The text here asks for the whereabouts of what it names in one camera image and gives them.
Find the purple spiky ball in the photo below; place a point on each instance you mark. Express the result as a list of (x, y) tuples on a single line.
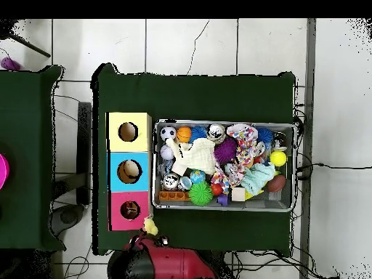
[(225, 150)]

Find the green fuzzy toy with eyes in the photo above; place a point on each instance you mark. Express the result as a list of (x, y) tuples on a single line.
[(200, 193)]

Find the colourful patterned cloth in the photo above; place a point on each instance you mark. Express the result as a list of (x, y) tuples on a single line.
[(245, 148)]

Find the plain wooden cube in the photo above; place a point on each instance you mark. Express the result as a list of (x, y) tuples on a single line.
[(238, 193)]

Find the light teal knitted cloth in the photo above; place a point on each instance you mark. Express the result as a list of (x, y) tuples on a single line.
[(258, 177)]

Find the orange striped tiger toy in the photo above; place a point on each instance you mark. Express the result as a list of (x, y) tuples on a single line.
[(129, 210)]

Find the yellow plush toy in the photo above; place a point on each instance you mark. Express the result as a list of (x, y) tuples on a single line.
[(150, 226)]

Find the dark red ball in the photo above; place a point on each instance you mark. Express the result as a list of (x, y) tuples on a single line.
[(276, 183)]

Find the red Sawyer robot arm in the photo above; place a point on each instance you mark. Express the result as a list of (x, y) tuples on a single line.
[(168, 264)]

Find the clear mesh bin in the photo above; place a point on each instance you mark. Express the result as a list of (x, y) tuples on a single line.
[(156, 174)]

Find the wooden box with three holes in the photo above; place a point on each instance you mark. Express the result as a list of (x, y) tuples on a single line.
[(113, 174)]

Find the cream knitted cloth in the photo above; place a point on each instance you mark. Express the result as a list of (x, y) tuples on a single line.
[(195, 156)]

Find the small orange basketball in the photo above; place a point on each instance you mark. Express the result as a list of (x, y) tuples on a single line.
[(184, 134)]

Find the small soccer ball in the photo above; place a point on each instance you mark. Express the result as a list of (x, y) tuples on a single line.
[(168, 132)]

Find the orange toy block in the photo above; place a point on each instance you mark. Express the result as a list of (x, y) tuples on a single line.
[(173, 196)]

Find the blue spiky ball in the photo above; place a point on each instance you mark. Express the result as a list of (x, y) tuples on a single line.
[(266, 135)]

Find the yellow ball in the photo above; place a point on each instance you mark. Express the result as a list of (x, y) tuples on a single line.
[(278, 158)]

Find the green cloth side table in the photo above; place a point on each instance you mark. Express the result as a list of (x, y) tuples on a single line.
[(29, 116)]

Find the pink round container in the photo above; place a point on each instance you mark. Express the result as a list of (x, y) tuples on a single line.
[(3, 171)]

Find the black tripod leg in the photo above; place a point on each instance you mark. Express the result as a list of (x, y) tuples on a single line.
[(29, 45)]

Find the purple plastic cup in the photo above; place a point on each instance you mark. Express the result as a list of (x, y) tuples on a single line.
[(9, 63)]

